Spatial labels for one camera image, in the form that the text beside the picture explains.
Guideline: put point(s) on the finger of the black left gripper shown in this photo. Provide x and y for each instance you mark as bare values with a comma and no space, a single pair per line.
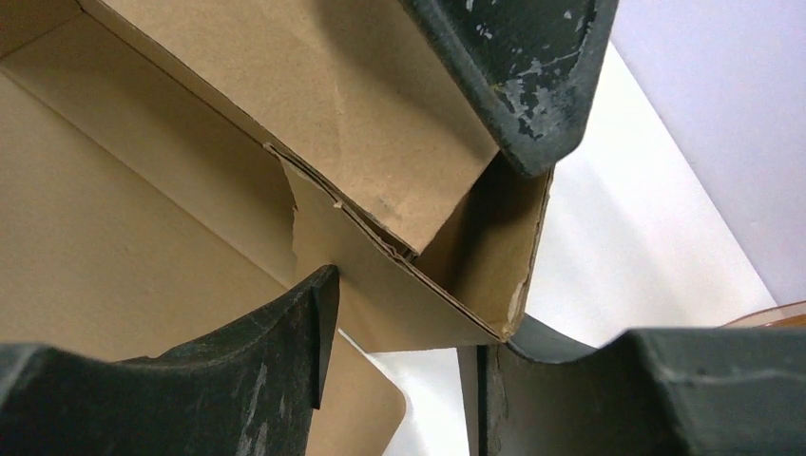
528,68

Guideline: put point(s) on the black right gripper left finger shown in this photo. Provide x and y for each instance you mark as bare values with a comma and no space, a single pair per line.
248,388

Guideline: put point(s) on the brown cardboard box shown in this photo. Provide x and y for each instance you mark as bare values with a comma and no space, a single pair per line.
168,167

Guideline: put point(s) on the orange wooden shelf rack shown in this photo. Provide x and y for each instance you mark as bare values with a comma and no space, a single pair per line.
790,315

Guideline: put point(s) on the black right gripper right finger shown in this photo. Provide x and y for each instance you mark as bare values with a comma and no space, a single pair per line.
658,391

